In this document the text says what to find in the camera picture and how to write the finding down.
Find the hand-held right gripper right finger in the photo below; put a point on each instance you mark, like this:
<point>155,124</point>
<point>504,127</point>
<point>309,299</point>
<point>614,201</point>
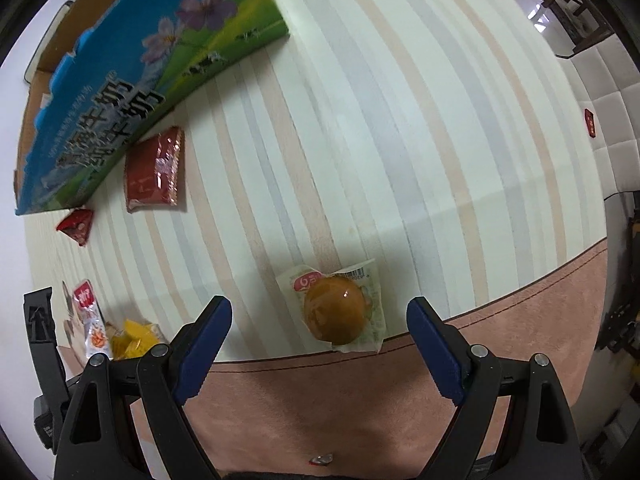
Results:
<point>435,347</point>

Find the red white sausage packet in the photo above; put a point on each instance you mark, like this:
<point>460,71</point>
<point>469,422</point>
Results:
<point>92,320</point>

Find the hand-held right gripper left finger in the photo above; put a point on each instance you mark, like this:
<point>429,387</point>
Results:
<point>202,347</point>

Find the small red green wrapper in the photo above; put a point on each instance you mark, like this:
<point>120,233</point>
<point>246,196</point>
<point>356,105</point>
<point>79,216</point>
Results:
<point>320,458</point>

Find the printed cardboard box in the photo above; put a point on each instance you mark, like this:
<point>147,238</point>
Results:
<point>150,60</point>

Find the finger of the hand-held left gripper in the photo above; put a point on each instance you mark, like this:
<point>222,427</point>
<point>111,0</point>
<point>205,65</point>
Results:
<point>45,355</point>

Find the small red triangular packet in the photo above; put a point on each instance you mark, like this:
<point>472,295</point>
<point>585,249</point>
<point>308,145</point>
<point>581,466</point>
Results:
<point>76,225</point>

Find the small yellow packet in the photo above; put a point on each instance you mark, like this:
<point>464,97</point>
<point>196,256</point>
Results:
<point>132,341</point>

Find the dark wooden chair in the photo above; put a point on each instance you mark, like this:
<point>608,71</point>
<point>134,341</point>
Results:
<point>570,10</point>

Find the braised egg packet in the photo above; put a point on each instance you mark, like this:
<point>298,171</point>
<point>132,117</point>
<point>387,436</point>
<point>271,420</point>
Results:
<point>335,312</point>

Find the striped pink cat tablecloth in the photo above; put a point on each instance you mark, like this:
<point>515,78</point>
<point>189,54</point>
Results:
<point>375,160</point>

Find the black fleece jacket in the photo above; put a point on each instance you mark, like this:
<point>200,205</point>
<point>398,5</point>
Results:
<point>280,476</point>

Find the dark red snack packet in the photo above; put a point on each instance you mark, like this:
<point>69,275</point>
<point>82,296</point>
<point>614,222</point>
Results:
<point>150,175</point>

